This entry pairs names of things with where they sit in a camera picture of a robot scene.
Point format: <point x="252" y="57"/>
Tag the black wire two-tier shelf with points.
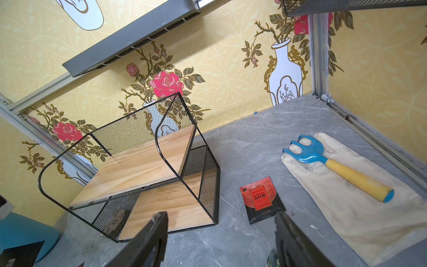
<point x="154" y="159"/>

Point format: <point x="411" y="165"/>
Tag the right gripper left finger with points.
<point x="148" y="247"/>

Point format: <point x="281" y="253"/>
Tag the green tea bag top shelf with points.
<point x="272" y="260"/>

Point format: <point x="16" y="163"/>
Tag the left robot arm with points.
<point x="22" y="256"/>

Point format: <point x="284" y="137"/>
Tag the beige cloth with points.
<point x="375" y="231"/>

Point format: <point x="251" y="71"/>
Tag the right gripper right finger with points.
<point x="294" y="248"/>

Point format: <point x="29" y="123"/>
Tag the blue cylindrical vase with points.
<point x="18" y="230"/>

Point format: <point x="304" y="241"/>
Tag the grey wall tray shelf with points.
<point x="155" y="23"/>

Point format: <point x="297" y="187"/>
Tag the blue yellow hand rake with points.
<point x="314" y="152"/>

